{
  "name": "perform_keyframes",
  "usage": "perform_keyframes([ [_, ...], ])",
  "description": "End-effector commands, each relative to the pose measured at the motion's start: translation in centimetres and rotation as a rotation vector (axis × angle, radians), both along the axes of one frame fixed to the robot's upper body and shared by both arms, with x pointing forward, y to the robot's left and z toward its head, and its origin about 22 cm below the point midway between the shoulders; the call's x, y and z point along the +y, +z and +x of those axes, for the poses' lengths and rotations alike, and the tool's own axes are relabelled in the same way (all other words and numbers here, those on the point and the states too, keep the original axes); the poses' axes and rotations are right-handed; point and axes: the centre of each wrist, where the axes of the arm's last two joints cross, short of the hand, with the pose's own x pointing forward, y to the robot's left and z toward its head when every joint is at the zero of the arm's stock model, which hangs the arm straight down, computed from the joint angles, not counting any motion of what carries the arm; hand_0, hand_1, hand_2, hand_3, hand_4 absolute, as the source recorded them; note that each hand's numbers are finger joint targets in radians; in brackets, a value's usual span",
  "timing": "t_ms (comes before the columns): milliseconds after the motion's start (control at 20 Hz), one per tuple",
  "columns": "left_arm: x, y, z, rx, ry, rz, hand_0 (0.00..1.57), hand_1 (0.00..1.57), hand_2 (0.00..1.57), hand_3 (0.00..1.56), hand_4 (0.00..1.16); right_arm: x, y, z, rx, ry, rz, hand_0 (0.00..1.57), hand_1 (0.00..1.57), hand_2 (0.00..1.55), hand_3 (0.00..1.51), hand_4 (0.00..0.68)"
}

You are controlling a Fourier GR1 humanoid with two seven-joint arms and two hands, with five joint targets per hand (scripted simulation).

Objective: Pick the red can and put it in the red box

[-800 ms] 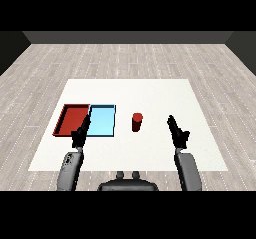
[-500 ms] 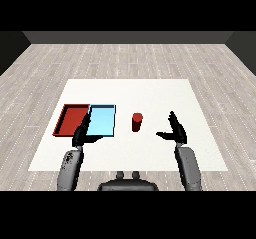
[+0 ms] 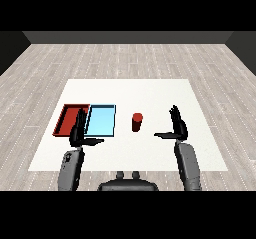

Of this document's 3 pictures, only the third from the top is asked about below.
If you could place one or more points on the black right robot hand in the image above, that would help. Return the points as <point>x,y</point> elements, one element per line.
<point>179,128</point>

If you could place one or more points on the dark grey robot body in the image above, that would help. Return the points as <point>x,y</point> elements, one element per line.
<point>128,184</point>

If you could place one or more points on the small red can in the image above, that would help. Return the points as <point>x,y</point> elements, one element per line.
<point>137,122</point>

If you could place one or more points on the light blue shallow open box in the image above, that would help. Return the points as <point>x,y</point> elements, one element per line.
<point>100,120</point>

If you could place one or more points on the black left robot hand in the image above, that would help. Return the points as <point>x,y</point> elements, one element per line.
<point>77,133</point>

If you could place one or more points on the red shallow open box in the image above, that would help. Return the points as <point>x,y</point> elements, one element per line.
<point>67,120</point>

